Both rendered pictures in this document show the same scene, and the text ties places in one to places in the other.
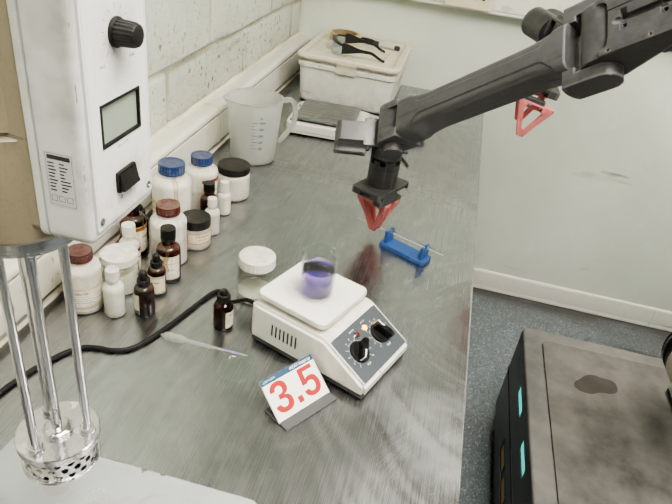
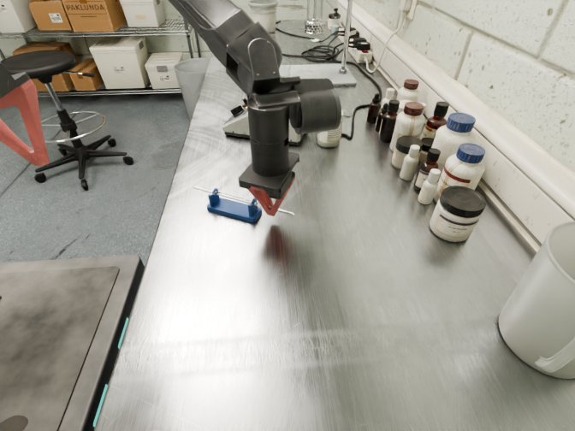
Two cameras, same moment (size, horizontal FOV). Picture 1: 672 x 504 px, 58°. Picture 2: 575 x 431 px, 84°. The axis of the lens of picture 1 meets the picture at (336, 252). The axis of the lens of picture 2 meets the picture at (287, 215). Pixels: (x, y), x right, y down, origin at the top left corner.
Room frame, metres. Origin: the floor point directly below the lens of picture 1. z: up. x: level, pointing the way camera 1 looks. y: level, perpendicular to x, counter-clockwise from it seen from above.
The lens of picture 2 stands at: (1.47, -0.14, 1.15)
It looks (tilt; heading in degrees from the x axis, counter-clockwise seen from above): 42 degrees down; 167
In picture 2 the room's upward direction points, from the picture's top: straight up
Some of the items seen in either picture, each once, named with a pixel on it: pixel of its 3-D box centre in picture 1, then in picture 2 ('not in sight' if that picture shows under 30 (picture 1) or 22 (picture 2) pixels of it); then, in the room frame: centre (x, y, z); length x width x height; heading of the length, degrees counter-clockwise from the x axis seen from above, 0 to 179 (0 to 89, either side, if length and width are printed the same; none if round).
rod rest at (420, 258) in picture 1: (405, 245); (233, 203); (1.01, -0.13, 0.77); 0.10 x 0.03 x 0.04; 56
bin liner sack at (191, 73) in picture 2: not in sight; (204, 94); (-0.97, -0.20, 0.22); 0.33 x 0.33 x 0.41
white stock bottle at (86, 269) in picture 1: (82, 277); (406, 100); (0.72, 0.37, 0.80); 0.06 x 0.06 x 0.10
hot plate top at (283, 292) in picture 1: (313, 292); not in sight; (0.72, 0.02, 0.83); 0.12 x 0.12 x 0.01; 61
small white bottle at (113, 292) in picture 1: (113, 291); (388, 104); (0.71, 0.32, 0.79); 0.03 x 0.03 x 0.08
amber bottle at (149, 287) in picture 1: (143, 291); (375, 107); (0.72, 0.28, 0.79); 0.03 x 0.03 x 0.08
